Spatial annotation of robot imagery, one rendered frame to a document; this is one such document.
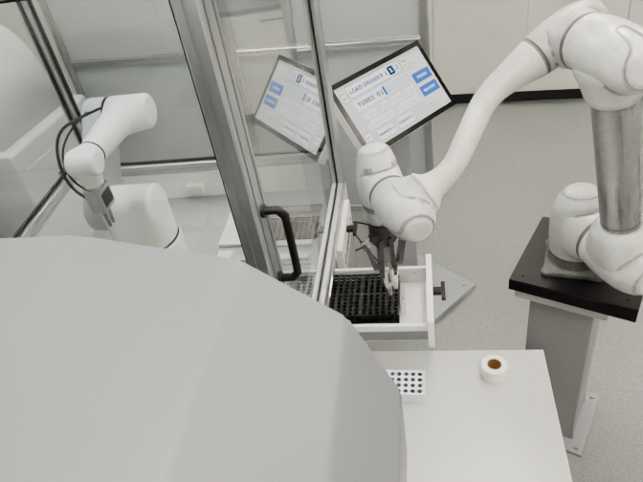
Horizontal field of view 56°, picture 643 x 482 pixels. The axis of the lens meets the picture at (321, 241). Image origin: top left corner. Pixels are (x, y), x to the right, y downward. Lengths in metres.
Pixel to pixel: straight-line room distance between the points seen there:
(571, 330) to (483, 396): 0.52
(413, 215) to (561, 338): 1.00
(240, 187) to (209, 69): 0.21
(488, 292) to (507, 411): 1.45
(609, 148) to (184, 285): 1.15
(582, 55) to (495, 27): 3.04
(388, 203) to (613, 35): 0.57
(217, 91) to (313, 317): 0.42
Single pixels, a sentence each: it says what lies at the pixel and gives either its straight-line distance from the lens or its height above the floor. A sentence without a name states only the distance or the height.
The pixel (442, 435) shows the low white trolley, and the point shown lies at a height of 0.76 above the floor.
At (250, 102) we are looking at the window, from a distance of 1.14.
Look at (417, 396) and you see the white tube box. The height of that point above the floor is 0.79.
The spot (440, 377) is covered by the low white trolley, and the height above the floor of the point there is 0.76.
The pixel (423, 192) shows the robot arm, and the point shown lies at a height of 1.38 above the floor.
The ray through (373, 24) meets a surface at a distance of 3.13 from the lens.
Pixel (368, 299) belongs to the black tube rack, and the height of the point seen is 0.90.
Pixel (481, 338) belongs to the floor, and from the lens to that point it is 2.88.
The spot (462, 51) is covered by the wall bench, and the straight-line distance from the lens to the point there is 4.53.
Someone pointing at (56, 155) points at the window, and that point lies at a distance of 1.14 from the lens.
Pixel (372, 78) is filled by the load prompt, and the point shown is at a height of 1.16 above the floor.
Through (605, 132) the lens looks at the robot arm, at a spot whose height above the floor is 1.39.
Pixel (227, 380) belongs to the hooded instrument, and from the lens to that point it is 0.58.
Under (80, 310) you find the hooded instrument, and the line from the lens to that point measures 0.63.
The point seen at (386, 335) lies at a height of 0.86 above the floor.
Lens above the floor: 2.15
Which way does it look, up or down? 38 degrees down
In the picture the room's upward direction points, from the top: 11 degrees counter-clockwise
